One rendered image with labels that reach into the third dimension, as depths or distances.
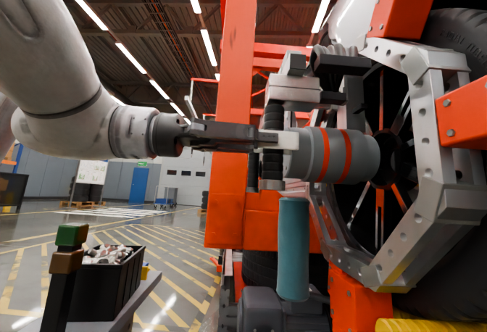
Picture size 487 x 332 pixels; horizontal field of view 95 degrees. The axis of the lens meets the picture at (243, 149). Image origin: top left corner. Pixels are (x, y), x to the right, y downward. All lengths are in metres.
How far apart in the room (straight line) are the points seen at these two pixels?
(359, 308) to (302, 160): 0.31
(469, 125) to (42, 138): 0.55
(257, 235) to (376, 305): 0.52
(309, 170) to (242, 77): 0.70
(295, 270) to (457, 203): 0.41
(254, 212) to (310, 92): 0.67
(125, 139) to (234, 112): 0.72
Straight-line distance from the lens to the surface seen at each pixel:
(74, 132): 0.39
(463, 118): 0.38
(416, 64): 0.45
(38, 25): 0.33
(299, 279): 0.68
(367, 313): 0.60
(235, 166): 0.98
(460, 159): 0.43
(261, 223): 0.99
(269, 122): 0.39
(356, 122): 0.64
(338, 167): 0.55
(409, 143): 0.60
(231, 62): 1.16
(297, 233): 0.65
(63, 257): 0.59
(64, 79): 0.35
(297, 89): 0.41
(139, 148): 0.38
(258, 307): 0.85
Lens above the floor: 0.74
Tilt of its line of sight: 12 degrees up
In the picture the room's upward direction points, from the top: 4 degrees clockwise
